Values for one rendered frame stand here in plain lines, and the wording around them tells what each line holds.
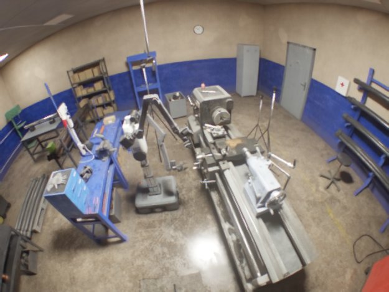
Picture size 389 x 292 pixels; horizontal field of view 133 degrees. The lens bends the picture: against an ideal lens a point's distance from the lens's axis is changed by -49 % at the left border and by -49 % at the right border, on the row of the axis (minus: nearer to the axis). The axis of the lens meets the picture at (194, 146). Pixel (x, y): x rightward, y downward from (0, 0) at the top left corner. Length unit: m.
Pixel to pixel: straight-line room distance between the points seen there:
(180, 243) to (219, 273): 0.67
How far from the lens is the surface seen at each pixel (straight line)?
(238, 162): 2.27
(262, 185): 1.54
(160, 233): 2.55
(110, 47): 5.62
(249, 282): 1.95
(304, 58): 5.04
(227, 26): 5.94
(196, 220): 2.55
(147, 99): 1.45
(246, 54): 5.71
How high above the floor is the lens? 2.30
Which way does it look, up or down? 39 degrees down
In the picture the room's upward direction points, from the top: 5 degrees counter-clockwise
